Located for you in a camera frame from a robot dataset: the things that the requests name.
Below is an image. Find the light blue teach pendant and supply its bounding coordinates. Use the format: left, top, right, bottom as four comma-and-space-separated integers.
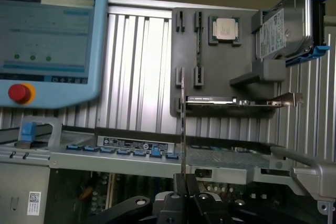
0, 0, 109, 110

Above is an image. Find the silver power supply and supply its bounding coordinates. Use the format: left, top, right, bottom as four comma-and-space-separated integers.
0, 163, 52, 224

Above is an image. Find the hard disk with blue bracket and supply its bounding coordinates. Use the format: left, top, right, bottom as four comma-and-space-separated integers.
256, 0, 332, 65

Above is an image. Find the open grey PC case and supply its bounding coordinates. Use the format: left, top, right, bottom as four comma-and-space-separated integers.
0, 118, 336, 224

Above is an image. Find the grey parts rack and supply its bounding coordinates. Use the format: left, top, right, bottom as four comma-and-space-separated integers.
170, 7, 287, 118

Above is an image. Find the grey case handle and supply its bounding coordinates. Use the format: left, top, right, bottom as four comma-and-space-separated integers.
270, 145, 336, 183

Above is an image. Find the blue case latch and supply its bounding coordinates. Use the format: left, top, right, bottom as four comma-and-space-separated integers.
20, 121, 37, 143

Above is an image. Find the green graphics card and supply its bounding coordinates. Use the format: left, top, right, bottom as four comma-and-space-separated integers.
183, 92, 303, 110

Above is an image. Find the green Dell motherboard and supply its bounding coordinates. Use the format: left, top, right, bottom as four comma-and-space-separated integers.
56, 170, 320, 210

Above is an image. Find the silver CPU chip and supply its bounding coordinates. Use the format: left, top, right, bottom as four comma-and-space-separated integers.
212, 17, 240, 43

